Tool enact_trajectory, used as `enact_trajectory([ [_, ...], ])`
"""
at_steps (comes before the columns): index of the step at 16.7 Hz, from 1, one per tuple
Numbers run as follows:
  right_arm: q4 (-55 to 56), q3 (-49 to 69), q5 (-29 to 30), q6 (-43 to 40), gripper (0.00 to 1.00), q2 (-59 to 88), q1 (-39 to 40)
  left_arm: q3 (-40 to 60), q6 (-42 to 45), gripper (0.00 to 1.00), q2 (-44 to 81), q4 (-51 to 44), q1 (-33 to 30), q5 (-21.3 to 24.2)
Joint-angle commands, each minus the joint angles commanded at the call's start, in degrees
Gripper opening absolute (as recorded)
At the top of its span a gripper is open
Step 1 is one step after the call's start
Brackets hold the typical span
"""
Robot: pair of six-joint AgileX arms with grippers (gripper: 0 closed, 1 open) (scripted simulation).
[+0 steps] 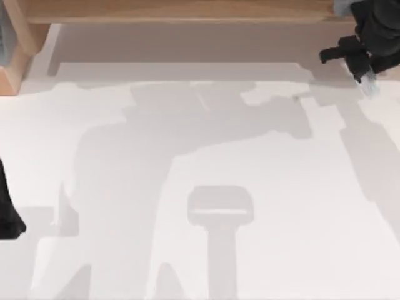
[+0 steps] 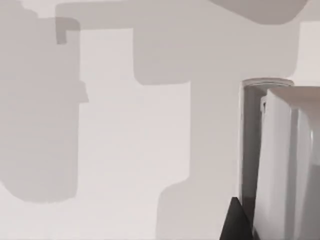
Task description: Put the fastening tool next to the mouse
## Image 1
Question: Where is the pale wooden drawer front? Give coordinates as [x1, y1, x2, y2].
[0, 0, 53, 96]

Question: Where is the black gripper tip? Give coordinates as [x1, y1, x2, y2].
[0, 159, 28, 242]

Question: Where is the grey pierced drawer inside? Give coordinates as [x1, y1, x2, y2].
[0, 0, 17, 67]

